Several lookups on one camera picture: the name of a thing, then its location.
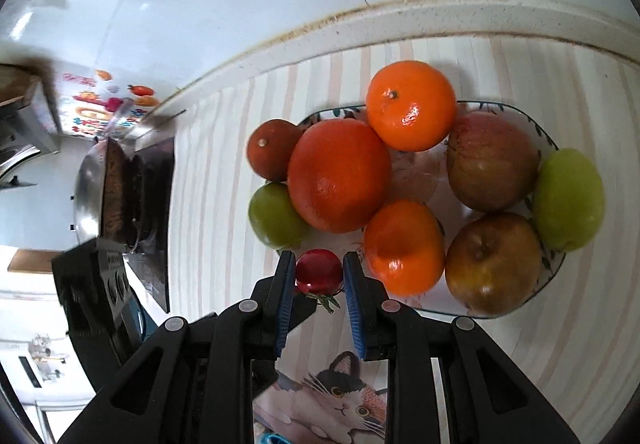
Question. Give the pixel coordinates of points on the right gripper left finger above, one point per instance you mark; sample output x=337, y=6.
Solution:
x=196, y=382

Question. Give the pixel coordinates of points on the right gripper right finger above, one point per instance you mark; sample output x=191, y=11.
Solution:
x=452, y=368

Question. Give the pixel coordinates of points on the small red cherry tomato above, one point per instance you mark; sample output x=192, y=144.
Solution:
x=319, y=276

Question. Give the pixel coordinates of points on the dark brownish orange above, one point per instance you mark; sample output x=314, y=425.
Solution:
x=270, y=147

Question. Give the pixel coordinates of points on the steel wok with lid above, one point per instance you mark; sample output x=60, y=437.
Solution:
x=104, y=195

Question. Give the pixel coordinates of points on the front reddish brown apple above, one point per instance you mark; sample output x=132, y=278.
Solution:
x=493, y=263

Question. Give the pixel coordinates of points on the black induction cooktop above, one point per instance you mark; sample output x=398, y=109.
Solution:
x=148, y=181

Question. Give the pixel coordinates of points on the floral ceramic fruit plate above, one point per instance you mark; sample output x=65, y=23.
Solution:
x=422, y=177

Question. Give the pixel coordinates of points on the small front orange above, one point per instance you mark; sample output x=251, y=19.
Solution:
x=404, y=248

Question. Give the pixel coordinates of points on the left green apple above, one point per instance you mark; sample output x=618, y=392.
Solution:
x=274, y=219

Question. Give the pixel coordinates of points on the green apple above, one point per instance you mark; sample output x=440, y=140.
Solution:
x=274, y=219
x=568, y=201

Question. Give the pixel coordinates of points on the right green apple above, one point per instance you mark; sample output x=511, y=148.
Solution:
x=568, y=201

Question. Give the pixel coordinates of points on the back reddish apple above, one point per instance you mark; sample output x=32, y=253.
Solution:
x=491, y=164

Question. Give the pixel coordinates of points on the large orange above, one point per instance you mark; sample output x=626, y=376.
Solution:
x=339, y=175

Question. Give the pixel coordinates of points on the glossy back tangerine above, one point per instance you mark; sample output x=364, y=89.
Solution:
x=411, y=105

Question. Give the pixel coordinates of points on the colourful wall stickers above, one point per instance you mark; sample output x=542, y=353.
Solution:
x=88, y=99

